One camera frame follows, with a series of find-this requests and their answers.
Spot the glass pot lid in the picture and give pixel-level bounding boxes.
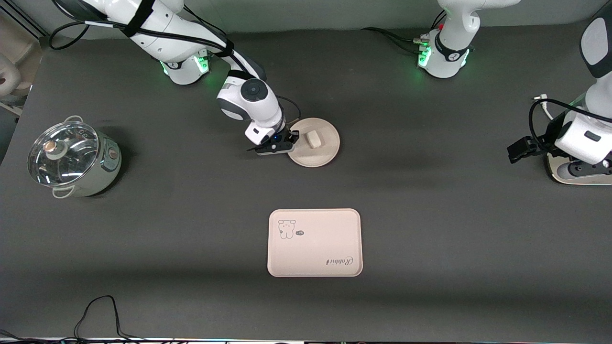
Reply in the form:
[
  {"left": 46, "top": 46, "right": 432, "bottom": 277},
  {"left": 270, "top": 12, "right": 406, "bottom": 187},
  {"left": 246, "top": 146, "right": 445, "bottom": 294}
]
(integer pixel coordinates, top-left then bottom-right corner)
[{"left": 28, "top": 122, "right": 99, "bottom": 186}]

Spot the pale green electric pot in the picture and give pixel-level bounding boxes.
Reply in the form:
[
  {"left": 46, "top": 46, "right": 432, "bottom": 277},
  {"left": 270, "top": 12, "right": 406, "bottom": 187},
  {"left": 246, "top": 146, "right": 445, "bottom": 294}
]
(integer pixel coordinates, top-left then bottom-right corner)
[{"left": 28, "top": 116, "right": 122, "bottom": 199}]

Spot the white toaster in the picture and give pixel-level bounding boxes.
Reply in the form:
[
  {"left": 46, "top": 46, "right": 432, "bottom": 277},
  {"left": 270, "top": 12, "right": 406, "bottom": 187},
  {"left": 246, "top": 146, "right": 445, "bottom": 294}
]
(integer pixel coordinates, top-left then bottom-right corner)
[{"left": 546, "top": 153, "right": 612, "bottom": 185}]

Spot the round cream plate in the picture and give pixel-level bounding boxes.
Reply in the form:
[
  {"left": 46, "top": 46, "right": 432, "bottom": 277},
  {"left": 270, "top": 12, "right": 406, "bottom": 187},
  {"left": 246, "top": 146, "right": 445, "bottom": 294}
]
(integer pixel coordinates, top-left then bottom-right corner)
[{"left": 287, "top": 118, "right": 341, "bottom": 168}]

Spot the cream rectangular rabbit tray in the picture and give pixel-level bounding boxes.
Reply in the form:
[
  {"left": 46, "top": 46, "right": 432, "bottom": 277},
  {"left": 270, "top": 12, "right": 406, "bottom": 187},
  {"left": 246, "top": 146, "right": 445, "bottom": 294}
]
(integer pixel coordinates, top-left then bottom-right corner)
[{"left": 267, "top": 208, "right": 363, "bottom": 278}]

